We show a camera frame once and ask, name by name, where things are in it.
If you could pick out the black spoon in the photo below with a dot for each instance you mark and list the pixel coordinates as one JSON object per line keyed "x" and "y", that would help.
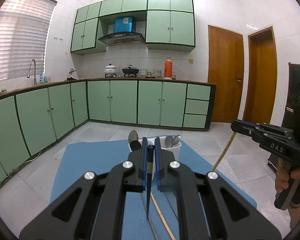
{"x": 135, "y": 146}

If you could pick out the navy chopstick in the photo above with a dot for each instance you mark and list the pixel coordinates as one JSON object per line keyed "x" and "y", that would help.
{"x": 148, "y": 200}

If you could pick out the dark cloth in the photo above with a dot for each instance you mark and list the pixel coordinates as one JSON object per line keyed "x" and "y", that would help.
{"x": 71, "y": 78}

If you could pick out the green base cabinets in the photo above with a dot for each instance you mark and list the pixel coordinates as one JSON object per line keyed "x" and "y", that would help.
{"x": 122, "y": 102}

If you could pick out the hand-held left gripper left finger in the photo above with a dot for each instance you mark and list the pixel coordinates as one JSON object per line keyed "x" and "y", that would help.
{"x": 143, "y": 172}

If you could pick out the white window blind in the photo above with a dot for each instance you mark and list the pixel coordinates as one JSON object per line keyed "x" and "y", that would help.
{"x": 20, "y": 35}

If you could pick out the black wok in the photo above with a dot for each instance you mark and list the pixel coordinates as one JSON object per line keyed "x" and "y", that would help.
{"x": 130, "y": 70}

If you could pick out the grey chopstick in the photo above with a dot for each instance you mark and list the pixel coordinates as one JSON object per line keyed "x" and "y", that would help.
{"x": 172, "y": 208}

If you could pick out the person's right hand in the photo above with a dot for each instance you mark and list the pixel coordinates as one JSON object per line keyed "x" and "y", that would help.
{"x": 281, "y": 182}

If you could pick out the plain silver spoon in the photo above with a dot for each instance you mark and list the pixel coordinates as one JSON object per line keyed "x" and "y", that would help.
{"x": 177, "y": 140}
{"x": 133, "y": 135}

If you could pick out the person's right forearm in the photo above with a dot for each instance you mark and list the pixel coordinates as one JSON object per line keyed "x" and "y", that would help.
{"x": 297, "y": 216}

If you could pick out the orange thermos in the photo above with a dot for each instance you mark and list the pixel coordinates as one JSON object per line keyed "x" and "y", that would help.
{"x": 168, "y": 68}

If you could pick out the black range hood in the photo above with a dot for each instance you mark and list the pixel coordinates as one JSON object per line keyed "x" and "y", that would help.
{"x": 121, "y": 38}

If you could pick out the wooden chopstick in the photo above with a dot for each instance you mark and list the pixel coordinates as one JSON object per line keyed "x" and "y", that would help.
{"x": 223, "y": 152}
{"x": 162, "y": 217}

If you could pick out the wooden door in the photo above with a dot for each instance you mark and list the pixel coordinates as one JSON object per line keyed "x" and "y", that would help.
{"x": 225, "y": 80}
{"x": 263, "y": 85}

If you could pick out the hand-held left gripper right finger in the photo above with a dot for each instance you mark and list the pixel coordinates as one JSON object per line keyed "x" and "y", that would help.
{"x": 161, "y": 172}

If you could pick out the stack of bowls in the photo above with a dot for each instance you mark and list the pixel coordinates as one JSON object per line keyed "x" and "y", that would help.
{"x": 143, "y": 72}
{"x": 157, "y": 73}

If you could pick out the metal kettle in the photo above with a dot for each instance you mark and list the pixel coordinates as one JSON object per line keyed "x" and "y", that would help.
{"x": 71, "y": 71}

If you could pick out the blue box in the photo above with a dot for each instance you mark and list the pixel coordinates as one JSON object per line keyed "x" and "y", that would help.
{"x": 125, "y": 25}

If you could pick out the white two-compartment utensil holder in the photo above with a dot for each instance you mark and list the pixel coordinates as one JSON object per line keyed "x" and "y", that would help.
{"x": 175, "y": 151}

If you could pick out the green wall cabinets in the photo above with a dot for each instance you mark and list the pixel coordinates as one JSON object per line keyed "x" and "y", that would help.
{"x": 170, "y": 27}

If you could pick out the white cooking pot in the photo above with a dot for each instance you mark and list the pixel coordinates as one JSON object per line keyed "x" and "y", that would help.
{"x": 110, "y": 70}

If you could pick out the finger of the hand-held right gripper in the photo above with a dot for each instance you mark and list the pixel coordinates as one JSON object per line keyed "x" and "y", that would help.
{"x": 255, "y": 123}
{"x": 247, "y": 131}

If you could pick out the plastic bottle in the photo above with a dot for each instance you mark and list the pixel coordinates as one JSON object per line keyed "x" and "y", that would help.
{"x": 41, "y": 79}
{"x": 48, "y": 78}

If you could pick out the black cabinet on wheels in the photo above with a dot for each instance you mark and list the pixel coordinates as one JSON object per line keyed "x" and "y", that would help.
{"x": 291, "y": 85}

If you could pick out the blue tablecloth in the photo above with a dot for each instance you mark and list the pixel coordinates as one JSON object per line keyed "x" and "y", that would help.
{"x": 90, "y": 160}

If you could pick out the metal kitchen faucet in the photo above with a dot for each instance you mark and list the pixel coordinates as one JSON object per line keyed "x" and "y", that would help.
{"x": 34, "y": 72}

